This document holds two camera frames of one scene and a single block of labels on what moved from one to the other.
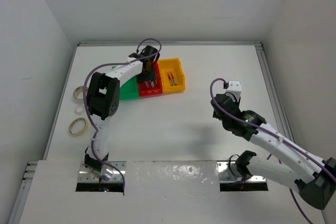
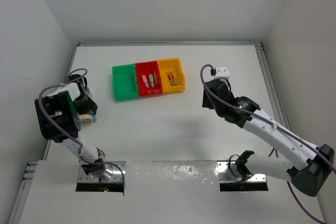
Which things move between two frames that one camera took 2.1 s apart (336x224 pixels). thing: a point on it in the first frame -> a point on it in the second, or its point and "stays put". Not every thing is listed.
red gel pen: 175,83 stays put
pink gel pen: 170,79 stays put
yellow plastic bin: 173,65 stays put
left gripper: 150,77 -> 91,106
